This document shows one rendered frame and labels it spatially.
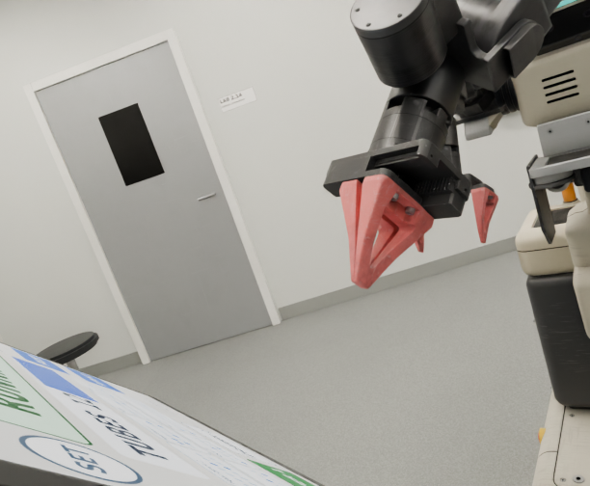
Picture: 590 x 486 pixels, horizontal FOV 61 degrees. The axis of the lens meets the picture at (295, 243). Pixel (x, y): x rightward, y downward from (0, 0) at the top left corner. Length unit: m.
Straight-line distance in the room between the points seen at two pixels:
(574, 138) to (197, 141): 2.84
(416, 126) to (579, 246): 0.74
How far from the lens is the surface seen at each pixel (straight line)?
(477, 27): 0.46
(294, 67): 3.52
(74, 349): 2.71
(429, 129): 0.41
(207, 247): 3.64
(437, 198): 0.39
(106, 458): 0.20
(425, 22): 0.39
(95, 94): 3.79
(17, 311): 4.42
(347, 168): 0.40
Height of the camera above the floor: 1.22
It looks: 11 degrees down
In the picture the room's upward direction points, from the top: 19 degrees counter-clockwise
